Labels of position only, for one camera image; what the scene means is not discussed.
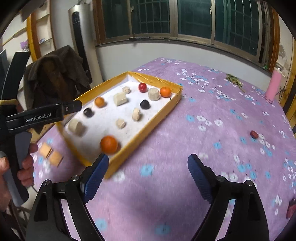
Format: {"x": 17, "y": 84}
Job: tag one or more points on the dark purple plum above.
{"x": 88, "y": 112}

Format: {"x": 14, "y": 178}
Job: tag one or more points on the pink water bottle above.
{"x": 274, "y": 85}

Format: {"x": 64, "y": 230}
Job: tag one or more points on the dark brown coat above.
{"x": 71, "y": 67}

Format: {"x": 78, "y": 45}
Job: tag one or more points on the yellow arched frame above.
{"x": 30, "y": 34}

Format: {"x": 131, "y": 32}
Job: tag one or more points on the beige wedge chunk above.
{"x": 120, "y": 123}

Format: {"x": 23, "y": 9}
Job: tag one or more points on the large orange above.
{"x": 109, "y": 144}

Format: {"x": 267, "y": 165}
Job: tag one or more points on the medium orange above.
{"x": 165, "y": 92}

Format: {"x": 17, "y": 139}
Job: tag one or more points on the large pale round chunk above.
{"x": 77, "y": 127}

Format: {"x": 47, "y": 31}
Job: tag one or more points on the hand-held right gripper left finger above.
{"x": 96, "y": 178}

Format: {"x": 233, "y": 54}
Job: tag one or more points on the beige round chunk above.
{"x": 136, "y": 114}

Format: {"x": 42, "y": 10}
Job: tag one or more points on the tall beige block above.
{"x": 120, "y": 99}

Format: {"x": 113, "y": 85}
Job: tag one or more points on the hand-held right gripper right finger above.
{"x": 201, "y": 178}

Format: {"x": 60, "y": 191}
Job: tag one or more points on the small orange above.
{"x": 100, "y": 102}

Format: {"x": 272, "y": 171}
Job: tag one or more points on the silver standing air conditioner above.
{"x": 76, "y": 14}

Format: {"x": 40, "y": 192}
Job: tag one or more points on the red cherry tomato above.
{"x": 142, "y": 87}

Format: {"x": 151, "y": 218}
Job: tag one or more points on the dark ribbed round fruit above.
{"x": 145, "y": 104}

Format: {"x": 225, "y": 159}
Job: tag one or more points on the tan square block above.
{"x": 45, "y": 149}
{"x": 56, "y": 159}

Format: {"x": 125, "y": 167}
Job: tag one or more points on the purple plush toy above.
{"x": 24, "y": 45}

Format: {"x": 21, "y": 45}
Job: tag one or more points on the yellow-taped white tray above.
{"x": 129, "y": 134}

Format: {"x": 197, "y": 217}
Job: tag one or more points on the small beige chunk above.
{"x": 126, "y": 90}

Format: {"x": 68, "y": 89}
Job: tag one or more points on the person's left hand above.
{"x": 27, "y": 166}

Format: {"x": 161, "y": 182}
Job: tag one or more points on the beige cylinder chunk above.
{"x": 153, "y": 94}

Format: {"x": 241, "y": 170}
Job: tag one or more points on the pile of green leaves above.
{"x": 232, "y": 78}

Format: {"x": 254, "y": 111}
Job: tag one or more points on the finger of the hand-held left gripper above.
{"x": 72, "y": 106}

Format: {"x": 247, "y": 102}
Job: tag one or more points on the red jujube date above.
{"x": 254, "y": 134}

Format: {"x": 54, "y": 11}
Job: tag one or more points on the purple floral tablecloth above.
{"x": 185, "y": 129}

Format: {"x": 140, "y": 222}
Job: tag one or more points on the green-framed window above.
{"x": 157, "y": 16}

